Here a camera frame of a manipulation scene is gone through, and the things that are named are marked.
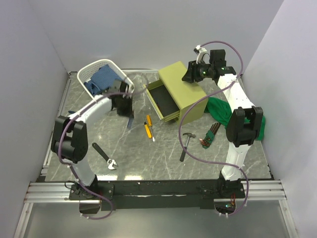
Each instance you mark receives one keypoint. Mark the blue cloth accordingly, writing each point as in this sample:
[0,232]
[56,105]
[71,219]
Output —
[102,80]

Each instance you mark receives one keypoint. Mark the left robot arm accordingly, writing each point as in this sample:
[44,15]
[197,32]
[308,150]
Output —
[70,137]

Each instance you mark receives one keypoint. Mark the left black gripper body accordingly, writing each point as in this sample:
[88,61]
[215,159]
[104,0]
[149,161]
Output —
[125,96]

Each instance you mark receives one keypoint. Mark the small black yellow screwdriver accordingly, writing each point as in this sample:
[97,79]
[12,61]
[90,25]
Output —
[147,130]

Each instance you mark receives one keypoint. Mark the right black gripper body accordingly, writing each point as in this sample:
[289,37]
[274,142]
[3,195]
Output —
[200,70]

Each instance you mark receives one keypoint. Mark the aluminium frame rail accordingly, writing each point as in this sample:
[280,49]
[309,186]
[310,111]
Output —
[40,192]

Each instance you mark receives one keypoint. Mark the orange yellow screwdriver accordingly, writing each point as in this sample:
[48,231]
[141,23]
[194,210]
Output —
[149,121]

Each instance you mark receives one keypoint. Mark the olive green tool chest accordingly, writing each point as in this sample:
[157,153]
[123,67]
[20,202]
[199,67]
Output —
[175,96]

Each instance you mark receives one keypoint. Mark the black handled hammer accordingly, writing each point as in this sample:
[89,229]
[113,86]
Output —
[189,136]

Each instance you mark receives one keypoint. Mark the red blue screwdriver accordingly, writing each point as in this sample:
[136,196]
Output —
[130,121]

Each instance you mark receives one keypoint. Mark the hex key set green holder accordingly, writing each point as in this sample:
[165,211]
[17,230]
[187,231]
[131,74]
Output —
[209,137]

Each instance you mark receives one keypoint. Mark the black adjustable wrench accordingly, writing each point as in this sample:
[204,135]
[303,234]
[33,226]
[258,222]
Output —
[111,163]

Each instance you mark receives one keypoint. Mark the white plastic basket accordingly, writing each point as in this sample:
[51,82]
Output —
[86,72]

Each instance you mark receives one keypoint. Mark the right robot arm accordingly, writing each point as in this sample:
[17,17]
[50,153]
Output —
[245,122]

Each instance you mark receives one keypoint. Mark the green cloth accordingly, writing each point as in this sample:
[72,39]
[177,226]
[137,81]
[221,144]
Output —
[221,112]

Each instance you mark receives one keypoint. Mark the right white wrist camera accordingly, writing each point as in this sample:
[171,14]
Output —
[200,52]

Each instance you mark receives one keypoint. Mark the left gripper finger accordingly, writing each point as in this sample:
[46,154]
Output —
[130,108]
[122,109]

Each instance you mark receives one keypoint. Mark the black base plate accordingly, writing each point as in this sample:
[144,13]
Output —
[144,194]

